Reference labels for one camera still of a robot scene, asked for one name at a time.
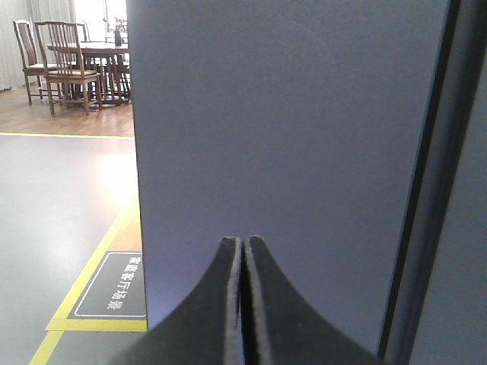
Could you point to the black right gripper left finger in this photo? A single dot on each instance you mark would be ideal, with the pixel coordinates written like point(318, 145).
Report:
point(203, 329)

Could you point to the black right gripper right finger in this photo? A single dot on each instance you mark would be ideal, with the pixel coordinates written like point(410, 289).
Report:
point(278, 324)

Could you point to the dark bottle on table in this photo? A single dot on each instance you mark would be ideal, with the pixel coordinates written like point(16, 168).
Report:
point(117, 38)

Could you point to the wooden dining chair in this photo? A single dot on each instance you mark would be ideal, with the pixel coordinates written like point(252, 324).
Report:
point(31, 66)
point(67, 79)

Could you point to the dark wooden dining table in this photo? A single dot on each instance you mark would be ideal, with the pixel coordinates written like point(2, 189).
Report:
point(112, 63)

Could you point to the wooden dining chair front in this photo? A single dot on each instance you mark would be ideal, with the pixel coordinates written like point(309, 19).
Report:
point(67, 79)

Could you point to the wooden dining chair rear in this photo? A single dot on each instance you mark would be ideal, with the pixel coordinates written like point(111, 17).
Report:
point(31, 66)

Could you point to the dark floor sign sticker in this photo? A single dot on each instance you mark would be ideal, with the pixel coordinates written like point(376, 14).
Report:
point(115, 290)

